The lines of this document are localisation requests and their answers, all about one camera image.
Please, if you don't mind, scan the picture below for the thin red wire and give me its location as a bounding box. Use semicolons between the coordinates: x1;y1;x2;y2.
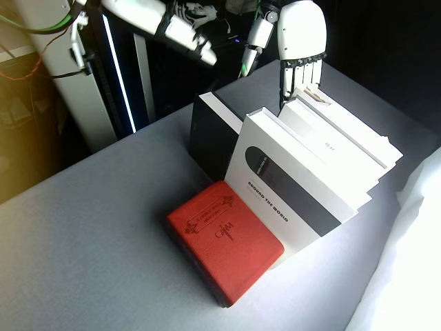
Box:
0;27;70;82

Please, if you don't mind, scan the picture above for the white pillar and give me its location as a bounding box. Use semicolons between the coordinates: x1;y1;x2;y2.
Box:
20;0;120;154

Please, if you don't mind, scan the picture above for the thick white book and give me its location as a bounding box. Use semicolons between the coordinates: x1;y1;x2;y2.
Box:
267;99;393;204

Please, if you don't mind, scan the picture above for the red embossed hardcover book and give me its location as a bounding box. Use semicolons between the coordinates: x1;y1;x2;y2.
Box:
165;181;286;308

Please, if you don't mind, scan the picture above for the black book white spine lettering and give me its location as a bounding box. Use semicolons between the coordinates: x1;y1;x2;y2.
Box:
187;92;244;182

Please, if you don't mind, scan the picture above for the green cable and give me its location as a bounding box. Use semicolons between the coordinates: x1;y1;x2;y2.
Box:
0;0;82;35

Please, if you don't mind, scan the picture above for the white FASHIONINDIA book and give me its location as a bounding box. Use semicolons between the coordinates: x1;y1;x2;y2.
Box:
280;86;402;180

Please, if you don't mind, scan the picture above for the white cloth backdrop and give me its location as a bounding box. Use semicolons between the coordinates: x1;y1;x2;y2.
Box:
344;146;441;331

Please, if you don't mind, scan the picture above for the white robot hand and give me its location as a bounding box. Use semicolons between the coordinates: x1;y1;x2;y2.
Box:
99;0;218;67
239;0;328;108

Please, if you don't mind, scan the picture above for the black box with purple light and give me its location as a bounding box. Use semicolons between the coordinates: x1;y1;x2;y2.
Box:
209;32;251;56

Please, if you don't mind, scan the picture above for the white bracket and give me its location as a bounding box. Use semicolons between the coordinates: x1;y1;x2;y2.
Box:
70;12;89;72

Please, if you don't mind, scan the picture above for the black frame post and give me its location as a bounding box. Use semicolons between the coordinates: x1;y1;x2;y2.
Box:
84;0;139;139

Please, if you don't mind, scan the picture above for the white book with black band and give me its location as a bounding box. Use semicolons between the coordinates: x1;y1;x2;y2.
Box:
223;106;373;265

